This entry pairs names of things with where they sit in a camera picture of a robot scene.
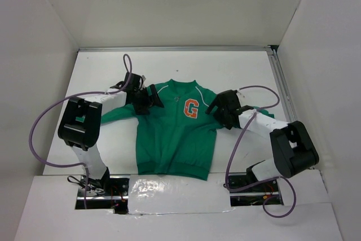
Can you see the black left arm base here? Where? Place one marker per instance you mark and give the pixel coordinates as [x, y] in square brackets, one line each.
[114, 196]

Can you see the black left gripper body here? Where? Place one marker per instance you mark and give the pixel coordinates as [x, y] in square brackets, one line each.
[141, 96]

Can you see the white cover panel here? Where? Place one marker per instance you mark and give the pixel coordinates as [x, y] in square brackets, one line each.
[154, 194]

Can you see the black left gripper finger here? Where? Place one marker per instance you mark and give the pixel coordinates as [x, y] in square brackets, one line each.
[154, 97]
[141, 109]

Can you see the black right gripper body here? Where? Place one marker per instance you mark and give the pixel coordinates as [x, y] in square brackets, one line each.
[221, 109]

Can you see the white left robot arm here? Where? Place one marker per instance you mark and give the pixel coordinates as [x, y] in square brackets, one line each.
[80, 125]

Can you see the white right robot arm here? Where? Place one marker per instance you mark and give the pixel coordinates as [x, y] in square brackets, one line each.
[292, 148]

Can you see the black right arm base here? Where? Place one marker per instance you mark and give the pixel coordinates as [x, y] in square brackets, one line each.
[243, 191]

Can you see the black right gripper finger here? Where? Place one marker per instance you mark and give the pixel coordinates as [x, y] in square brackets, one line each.
[226, 120]
[214, 105]

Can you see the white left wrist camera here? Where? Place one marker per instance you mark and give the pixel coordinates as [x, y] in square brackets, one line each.
[142, 78]

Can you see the green zip jacket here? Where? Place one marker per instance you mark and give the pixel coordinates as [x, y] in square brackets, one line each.
[177, 139]

